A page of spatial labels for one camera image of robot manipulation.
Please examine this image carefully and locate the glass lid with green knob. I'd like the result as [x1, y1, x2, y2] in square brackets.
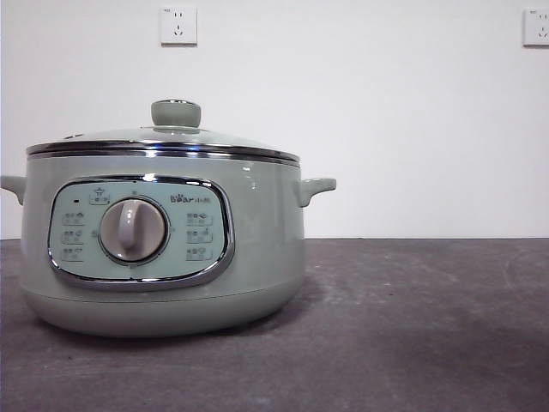
[25, 98, 301, 165]

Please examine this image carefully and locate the pale green electric cooking pot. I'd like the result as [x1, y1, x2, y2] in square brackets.
[0, 149, 338, 338]

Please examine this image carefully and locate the white wall socket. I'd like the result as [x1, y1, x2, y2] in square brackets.
[160, 5, 199, 47]
[522, 8, 549, 48]

